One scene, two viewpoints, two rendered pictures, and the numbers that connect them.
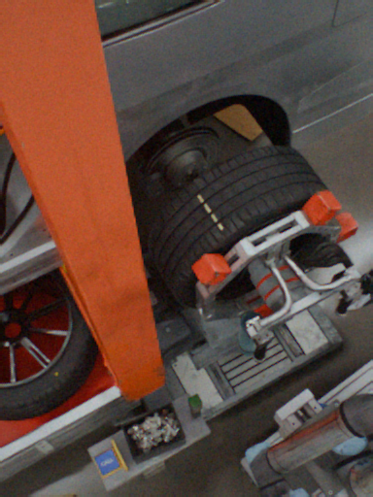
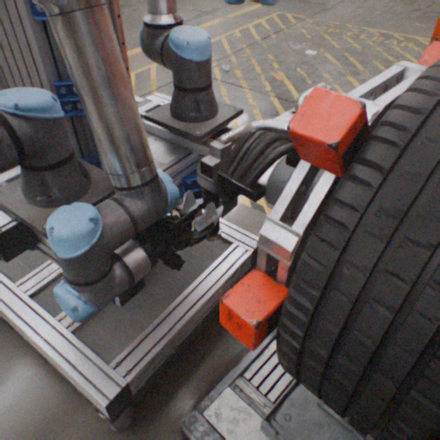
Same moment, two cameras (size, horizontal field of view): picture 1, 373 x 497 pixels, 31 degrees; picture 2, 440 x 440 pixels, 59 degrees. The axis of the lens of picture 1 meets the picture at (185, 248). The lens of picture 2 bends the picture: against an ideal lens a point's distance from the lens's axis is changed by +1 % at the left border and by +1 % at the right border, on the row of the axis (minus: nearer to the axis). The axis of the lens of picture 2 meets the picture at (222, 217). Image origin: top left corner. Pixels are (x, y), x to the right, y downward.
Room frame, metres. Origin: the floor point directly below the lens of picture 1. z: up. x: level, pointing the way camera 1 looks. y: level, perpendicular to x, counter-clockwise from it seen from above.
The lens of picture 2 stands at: (1.43, -0.74, 1.37)
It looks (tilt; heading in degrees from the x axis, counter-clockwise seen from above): 42 degrees down; 160
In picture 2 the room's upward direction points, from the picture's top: straight up
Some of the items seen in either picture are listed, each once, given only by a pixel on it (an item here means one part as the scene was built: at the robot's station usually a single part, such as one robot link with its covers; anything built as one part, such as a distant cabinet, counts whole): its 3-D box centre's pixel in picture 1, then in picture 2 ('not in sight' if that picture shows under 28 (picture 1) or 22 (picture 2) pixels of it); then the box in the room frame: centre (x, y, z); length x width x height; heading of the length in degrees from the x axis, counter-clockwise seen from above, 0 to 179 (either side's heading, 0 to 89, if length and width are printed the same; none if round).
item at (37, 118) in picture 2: not in sight; (32, 124); (0.63, -0.85, 0.98); 0.13 x 0.12 x 0.14; 120
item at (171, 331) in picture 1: (154, 314); not in sight; (1.04, 0.15, 0.26); 0.42 x 0.18 x 0.35; 26
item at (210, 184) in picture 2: (345, 284); (221, 177); (0.86, -0.52, 0.93); 0.09 x 0.05 x 0.05; 26
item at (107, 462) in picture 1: (107, 462); not in sight; (0.40, 0.33, 0.47); 0.07 x 0.07 x 0.02; 26
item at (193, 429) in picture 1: (149, 441); not in sight; (0.48, 0.17, 0.44); 0.43 x 0.17 x 0.03; 116
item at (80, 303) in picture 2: not in sight; (93, 285); (0.98, -0.80, 0.85); 0.11 x 0.08 x 0.09; 120
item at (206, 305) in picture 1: (267, 268); (351, 212); (0.97, -0.28, 0.85); 0.54 x 0.07 x 0.54; 116
